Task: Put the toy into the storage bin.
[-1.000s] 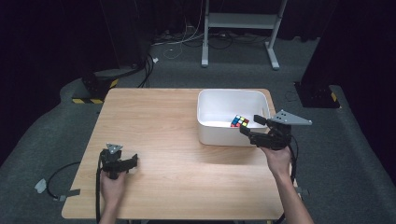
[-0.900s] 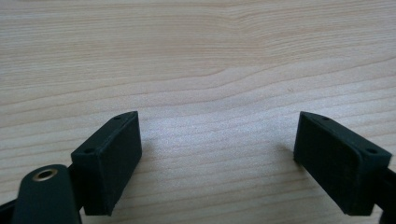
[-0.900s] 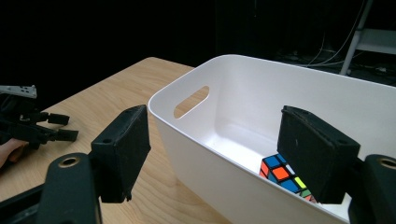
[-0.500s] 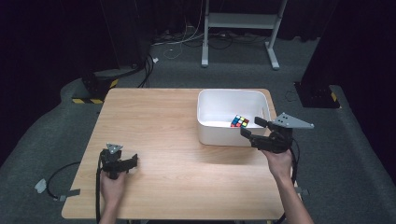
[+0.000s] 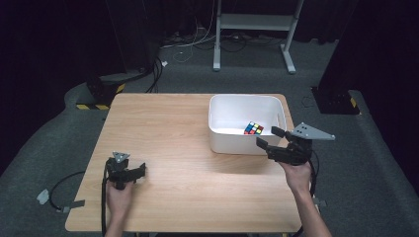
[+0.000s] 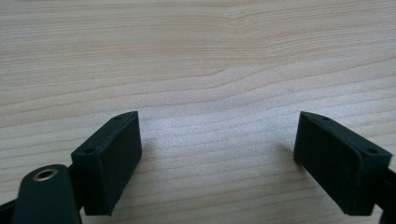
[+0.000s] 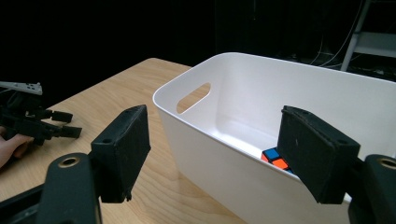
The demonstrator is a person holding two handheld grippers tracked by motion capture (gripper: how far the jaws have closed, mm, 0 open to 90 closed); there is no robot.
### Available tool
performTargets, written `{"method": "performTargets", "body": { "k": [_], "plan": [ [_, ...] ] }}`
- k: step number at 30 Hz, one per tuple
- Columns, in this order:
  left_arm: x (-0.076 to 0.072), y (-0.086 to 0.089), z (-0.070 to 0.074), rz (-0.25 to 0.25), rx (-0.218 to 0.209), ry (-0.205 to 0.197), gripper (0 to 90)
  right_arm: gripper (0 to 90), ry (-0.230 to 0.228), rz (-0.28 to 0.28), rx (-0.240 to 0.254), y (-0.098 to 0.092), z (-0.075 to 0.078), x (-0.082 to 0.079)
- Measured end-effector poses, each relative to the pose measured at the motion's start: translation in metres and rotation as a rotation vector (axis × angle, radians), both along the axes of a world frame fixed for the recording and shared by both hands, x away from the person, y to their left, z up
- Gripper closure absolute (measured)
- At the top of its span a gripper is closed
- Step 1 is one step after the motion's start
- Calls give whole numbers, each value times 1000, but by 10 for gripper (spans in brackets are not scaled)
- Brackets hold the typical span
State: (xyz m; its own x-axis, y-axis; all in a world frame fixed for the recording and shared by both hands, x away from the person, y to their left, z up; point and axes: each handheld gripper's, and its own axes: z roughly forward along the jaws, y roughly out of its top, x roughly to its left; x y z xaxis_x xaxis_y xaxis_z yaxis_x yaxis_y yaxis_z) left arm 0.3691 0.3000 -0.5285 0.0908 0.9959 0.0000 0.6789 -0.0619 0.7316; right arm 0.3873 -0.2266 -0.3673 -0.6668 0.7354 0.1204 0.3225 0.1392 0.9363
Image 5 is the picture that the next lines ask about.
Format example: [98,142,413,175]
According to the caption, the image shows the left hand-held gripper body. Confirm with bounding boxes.
[105,151,133,191]

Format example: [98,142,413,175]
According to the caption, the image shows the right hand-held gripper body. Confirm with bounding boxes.
[267,121,336,167]

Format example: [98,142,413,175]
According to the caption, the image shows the multicoloured puzzle cube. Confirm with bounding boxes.
[243,120,265,136]

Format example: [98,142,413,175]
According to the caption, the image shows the white plastic bin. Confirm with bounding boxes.
[208,94,288,156]

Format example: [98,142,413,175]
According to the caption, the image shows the person's right hand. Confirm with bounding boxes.
[279,160,313,196]

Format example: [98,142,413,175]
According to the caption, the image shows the person's left hand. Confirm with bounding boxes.
[106,179,136,217]

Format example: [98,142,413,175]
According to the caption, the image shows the black striped stand base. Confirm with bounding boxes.
[75,76,127,112]
[310,86,361,116]

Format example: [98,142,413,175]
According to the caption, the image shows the white metal stand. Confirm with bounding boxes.
[212,0,304,75]

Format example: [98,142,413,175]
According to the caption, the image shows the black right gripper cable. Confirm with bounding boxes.
[292,149,321,237]

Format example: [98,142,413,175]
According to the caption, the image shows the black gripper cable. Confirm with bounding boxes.
[292,149,321,237]
[100,159,111,237]

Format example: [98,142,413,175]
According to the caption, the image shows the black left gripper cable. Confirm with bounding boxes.
[100,159,111,237]

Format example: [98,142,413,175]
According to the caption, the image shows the black floor cable loop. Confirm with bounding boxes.
[48,170,86,211]

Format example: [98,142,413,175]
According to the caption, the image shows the black floor cable bundle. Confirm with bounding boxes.
[145,56,164,95]

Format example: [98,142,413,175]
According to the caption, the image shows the black cables under stand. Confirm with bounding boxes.
[219,32,285,53]

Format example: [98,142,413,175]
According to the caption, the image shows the thin white floor cable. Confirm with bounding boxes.
[160,13,217,64]

